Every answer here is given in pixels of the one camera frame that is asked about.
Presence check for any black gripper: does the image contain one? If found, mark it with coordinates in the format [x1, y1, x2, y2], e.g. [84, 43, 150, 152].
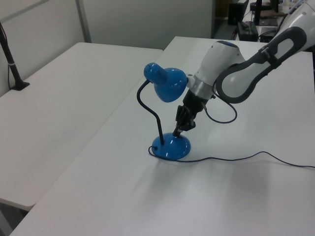
[173, 91, 210, 137]

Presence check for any blue desk lamp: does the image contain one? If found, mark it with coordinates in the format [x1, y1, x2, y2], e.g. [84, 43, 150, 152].
[136, 62, 191, 161]

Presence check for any black computer case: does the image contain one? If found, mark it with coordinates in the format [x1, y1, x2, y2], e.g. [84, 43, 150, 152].
[228, 0, 250, 26]

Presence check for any black monitor stand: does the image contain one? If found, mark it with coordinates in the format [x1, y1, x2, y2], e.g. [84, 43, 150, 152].
[254, 0, 263, 26]

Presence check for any white side table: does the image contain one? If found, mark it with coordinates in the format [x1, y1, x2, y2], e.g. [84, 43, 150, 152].
[0, 42, 164, 207]

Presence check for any black pole stand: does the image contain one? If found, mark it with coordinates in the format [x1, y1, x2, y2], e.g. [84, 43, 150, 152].
[0, 21, 31, 91]

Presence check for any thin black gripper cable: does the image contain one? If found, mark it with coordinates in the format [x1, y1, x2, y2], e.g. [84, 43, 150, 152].
[203, 94, 238, 124]

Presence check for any black lamp power cable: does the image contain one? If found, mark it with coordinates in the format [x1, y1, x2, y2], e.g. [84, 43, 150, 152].
[147, 145, 315, 170]

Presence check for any black device with cables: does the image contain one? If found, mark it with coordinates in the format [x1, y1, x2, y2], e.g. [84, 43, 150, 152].
[235, 21, 259, 41]

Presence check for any grey metal partition post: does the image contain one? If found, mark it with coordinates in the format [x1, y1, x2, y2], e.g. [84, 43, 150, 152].
[75, 0, 92, 44]

